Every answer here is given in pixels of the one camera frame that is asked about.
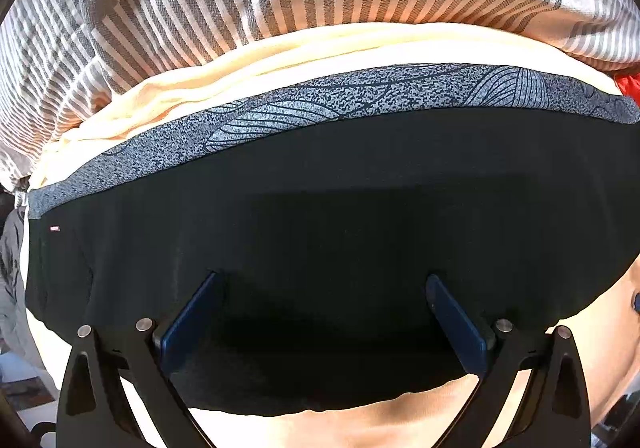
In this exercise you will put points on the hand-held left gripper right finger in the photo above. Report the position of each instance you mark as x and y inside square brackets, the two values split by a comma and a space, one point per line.
[457, 323]

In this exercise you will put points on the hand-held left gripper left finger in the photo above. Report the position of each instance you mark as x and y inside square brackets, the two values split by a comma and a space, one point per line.
[187, 328]

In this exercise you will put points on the black pants with grey waistband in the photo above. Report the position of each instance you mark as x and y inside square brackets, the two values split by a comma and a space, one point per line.
[320, 208]

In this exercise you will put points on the dark blue round object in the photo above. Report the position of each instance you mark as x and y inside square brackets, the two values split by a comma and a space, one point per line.
[636, 303]

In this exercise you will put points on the grey cloth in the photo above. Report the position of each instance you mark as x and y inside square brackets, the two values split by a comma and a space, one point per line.
[12, 278]

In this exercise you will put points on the red cloth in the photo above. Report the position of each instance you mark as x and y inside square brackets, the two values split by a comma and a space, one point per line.
[629, 86]

